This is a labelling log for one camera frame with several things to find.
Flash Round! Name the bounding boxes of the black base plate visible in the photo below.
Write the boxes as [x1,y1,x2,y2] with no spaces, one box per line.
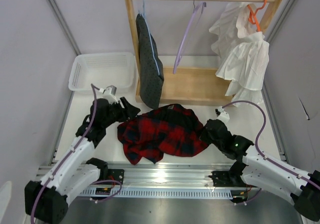
[208,171,247,188]
[107,169,125,184]

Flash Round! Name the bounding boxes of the orange hanger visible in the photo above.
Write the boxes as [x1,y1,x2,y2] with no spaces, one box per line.
[247,0,267,32]

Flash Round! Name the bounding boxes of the white pleated garment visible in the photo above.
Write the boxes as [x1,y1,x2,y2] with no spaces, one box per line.
[209,2,270,104]

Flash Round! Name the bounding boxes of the purple hanger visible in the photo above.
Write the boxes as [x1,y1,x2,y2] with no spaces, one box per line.
[172,0,207,74]

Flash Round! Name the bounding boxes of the grey dotted garment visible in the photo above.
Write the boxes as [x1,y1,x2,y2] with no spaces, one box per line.
[135,14,165,109]

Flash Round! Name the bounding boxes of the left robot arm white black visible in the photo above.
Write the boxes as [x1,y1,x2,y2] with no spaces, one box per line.
[24,97,140,224]

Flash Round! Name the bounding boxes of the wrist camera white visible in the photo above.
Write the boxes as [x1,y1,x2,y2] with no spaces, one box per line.
[99,85,118,104]
[215,106,230,124]

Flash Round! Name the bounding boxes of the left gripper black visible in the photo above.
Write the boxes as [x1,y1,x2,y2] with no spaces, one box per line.
[102,97,140,128]

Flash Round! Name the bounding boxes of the white slotted cable duct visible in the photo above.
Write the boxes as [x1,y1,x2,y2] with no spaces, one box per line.
[79,187,258,200]

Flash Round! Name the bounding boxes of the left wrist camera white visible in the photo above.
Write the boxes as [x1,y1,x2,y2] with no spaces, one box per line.
[99,85,118,104]

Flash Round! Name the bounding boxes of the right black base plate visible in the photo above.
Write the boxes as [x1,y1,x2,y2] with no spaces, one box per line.
[208,171,247,188]

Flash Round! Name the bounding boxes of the light blue hanger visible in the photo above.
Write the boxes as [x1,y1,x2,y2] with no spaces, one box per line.
[142,0,160,76]

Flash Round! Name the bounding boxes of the aluminium mounting rail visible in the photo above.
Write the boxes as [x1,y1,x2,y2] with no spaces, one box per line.
[36,161,278,187]

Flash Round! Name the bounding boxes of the white plastic basket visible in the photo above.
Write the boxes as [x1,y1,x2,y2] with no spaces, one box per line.
[68,52,136,95]

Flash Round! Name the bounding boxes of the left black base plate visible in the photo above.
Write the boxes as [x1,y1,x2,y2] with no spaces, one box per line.
[107,169,125,184]

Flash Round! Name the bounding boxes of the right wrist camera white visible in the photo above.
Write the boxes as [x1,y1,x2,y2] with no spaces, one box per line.
[215,106,230,124]

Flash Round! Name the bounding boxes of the red plaid skirt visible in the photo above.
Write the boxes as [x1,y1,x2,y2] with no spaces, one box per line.
[117,104,209,165]

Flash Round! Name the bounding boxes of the wooden clothes rack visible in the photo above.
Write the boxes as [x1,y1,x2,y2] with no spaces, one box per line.
[125,0,282,106]

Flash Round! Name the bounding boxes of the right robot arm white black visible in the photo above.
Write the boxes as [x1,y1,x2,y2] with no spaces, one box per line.
[200,119,320,222]

